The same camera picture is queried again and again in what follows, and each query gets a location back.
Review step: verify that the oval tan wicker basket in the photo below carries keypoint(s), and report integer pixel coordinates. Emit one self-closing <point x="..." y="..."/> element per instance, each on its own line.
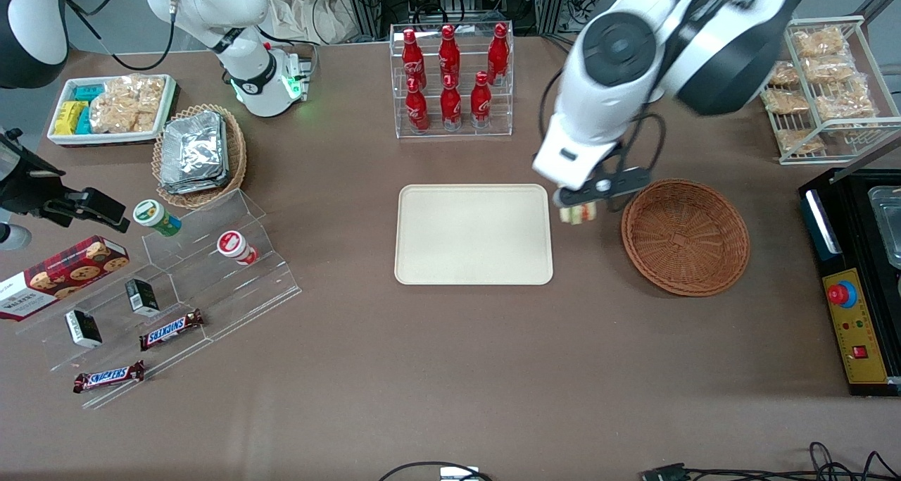
<point x="236" y="150"/>

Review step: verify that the red cola bottle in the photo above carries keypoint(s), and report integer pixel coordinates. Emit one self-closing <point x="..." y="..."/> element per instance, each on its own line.
<point x="451" y="108"/>
<point x="414" y="62"/>
<point x="449" y="58"/>
<point x="481" y="101"/>
<point x="498" y="55"/>
<point x="417" y="111"/>

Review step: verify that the green lid cup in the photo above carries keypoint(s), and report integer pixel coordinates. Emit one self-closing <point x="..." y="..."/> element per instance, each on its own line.
<point x="153" y="215"/>

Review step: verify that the red lid cup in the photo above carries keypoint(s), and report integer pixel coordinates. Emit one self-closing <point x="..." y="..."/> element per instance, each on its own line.
<point x="234" y="246"/>

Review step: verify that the large clear cracker bag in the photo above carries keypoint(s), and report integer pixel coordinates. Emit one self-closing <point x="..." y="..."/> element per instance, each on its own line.
<point x="127" y="104"/>

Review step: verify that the red tartan cookie box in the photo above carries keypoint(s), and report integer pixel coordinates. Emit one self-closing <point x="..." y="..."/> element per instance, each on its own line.
<point x="63" y="277"/>

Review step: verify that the red emergency stop button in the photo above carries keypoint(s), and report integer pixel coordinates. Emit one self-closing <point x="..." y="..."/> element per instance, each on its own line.
<point x="839" y="294"/>

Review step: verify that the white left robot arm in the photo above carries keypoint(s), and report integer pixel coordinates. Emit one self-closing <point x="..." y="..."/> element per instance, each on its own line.
<point x="605" y="101"/>

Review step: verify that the snickers chocolate bar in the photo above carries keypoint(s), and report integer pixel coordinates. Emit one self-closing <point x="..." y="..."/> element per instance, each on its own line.
<point x="109" y="377"/>
<point x="171" y="330"/>

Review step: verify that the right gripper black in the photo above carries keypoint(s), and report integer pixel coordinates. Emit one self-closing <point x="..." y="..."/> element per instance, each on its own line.
<point x="27" y="188"/>

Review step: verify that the round brown wicker basket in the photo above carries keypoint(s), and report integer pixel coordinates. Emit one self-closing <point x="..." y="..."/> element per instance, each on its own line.
<point x="686" y="238"/>

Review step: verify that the steel pan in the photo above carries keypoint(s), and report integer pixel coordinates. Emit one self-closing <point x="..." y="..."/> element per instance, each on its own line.
<point x="888" y="227"/>

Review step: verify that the black appliance with yellow panel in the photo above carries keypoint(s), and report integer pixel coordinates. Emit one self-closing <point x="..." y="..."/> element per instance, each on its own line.
<point x="823" y="263"/>

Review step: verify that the clear rice cracker snack packet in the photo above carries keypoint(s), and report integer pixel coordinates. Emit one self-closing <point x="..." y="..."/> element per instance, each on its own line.
<point x="820" y="41"/>
<point x="799" y="141"/>
<point x="783" y="74"/>
<point x="787" y="101"/>
<point x="845" y="101"/>
<point x="829" y="69"/>

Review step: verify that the white cloth bag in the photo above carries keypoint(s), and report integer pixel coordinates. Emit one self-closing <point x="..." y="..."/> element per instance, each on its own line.
<point x="310" y="9"/>

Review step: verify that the aluminium frame structure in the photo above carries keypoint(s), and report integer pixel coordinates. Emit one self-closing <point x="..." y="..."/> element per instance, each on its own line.
<point x="366" y="2"/>

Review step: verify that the sandwich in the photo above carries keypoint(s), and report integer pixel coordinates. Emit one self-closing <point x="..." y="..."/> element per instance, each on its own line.
<point x="580" y="214"/>

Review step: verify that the silver foil pack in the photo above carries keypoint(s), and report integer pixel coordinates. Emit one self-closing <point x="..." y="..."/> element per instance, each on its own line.
<point x="193" y="146"/>
<point x="193" y="185"/>

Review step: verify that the white rectangular snack tray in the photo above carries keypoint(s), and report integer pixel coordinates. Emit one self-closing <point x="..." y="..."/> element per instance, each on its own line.
<point x="105" y="138"/>

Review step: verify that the small white device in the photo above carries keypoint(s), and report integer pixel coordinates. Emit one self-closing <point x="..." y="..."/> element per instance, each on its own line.
<point x="459" y="474"/>

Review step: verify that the clear acrylic stepped display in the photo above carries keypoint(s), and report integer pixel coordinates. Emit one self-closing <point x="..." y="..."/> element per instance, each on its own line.
<point x="232" y="291"/>

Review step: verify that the cream plastic tray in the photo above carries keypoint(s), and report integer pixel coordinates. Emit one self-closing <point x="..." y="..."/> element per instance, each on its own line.
<point x="471" y="234"/>

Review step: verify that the small black box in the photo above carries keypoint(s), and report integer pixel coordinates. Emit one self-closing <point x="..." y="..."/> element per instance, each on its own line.
<point x="83" y="328"/>
<point x="142" y="296"/>

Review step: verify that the clear acrylic bottle rack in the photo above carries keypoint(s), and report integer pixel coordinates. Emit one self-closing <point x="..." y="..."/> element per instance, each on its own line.
<point x="468" y="127"/>

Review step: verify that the yellow snack packet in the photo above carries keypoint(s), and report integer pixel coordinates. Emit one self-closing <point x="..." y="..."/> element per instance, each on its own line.
<point x="69" y="117"/>

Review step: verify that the teal snack packet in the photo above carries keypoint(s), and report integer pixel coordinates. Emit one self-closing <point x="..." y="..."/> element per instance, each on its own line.
<point x="89" y="92"/>
<point x="84" y="122"/>

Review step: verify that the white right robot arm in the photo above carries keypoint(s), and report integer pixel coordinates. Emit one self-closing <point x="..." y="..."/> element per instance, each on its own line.
<point x="239" y="2"/>

